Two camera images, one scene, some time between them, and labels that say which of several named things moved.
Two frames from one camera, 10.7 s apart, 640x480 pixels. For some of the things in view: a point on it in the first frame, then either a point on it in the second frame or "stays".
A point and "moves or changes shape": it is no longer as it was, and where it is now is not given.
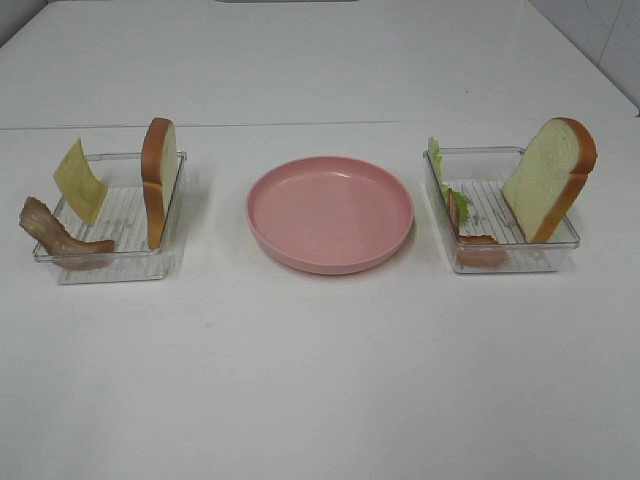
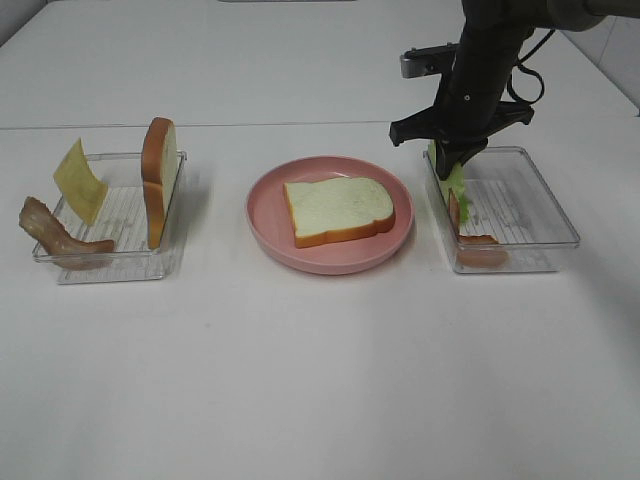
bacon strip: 55,241 stays
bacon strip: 474,251 stays
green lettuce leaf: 436,159 moves or changes shape
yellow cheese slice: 82,190 stays
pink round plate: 330,214 stays
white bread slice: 548,178 to 338,209
